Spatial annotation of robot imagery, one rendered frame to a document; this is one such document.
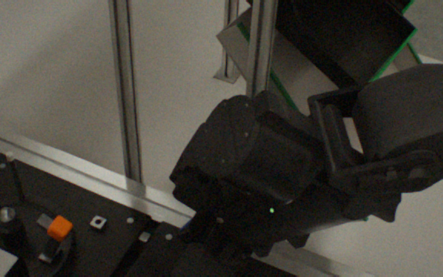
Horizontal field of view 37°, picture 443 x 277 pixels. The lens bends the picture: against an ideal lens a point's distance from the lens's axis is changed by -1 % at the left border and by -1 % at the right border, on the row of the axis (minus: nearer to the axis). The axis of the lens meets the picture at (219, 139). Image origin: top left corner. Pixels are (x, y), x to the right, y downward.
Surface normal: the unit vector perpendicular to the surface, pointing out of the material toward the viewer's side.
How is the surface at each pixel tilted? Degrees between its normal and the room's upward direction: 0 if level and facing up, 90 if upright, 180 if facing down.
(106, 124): 0
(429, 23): 0
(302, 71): 45
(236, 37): 90
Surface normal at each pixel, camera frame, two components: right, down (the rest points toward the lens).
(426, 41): 0.04, -0.68
